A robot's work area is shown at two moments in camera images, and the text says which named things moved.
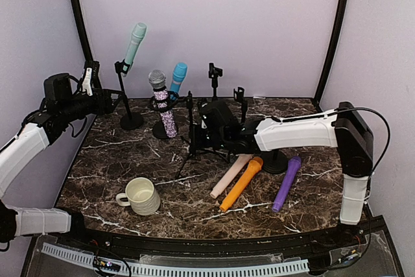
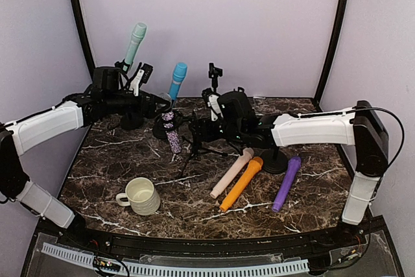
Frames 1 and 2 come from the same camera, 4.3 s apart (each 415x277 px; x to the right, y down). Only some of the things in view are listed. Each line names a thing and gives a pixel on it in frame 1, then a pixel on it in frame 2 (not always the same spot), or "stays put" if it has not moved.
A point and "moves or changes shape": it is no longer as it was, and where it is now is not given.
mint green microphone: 138,34 stays put
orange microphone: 242,183 stays put
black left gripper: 107,107 -> 150,113
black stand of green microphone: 132,121 stays put
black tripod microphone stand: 192,149 moves or changes shape
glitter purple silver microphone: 157,79 -> 173,136
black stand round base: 275,162 stays put
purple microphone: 293,167 stays put
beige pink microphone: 237,167 stays put
